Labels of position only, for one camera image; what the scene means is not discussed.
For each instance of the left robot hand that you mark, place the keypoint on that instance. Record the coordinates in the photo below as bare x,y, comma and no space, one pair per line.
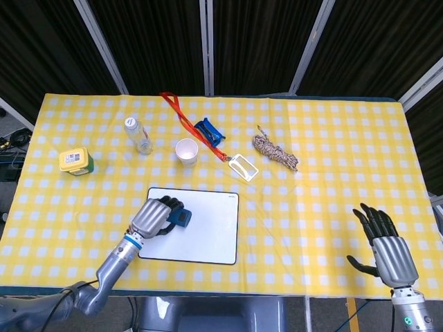
156,216

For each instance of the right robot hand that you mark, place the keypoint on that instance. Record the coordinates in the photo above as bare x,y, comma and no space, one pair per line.
391,257

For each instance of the blue whiteboard eraser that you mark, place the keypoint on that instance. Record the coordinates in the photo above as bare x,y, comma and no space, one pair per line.
180,218

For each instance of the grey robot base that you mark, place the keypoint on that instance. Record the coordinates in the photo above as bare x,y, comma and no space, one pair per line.
211,313

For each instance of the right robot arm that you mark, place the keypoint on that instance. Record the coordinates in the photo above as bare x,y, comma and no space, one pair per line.
412,311

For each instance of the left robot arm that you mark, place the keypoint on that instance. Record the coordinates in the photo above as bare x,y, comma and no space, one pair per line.
86,280

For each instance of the small white whiteboard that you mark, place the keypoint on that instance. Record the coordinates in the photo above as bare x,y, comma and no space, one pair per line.
207,230

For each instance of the yellow checkered tablecloth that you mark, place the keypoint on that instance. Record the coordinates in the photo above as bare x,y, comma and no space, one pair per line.
221,193

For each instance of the white paper cup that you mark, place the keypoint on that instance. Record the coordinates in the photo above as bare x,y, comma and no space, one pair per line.
187,152

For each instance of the clear plastic water bottle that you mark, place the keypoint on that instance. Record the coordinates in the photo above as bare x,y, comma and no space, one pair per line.
138,136

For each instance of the yellow lidded green box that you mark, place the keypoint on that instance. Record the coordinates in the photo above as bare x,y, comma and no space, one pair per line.
75,161

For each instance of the white badge holder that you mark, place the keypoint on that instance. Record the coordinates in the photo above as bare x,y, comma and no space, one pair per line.
243,167

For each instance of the grey partition frame post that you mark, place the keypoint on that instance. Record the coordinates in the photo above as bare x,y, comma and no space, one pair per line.
14,112
310,46
101,46
424,91
207,48

